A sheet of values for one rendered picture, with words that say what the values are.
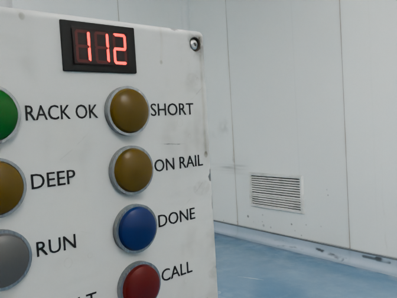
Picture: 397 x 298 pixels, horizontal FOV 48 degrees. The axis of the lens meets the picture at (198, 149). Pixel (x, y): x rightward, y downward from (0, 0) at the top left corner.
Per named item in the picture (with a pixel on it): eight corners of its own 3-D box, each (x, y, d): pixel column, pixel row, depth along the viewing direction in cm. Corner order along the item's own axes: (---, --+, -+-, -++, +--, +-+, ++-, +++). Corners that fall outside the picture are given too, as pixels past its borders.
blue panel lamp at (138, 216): (160, 246, 28) (158, 203, 28) (123, 257, 26) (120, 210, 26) (153, 245, 29) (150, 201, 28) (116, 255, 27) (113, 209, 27)
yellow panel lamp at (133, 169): (157, 190, 28) (154, 145, 28) (119, 196, 26) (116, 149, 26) (149, 188, 28) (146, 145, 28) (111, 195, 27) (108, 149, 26)
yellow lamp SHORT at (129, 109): (153, 132, 28) (150, 87, 27) (114, 135, 26) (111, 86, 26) (146, 132, 28) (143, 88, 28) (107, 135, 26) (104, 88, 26)
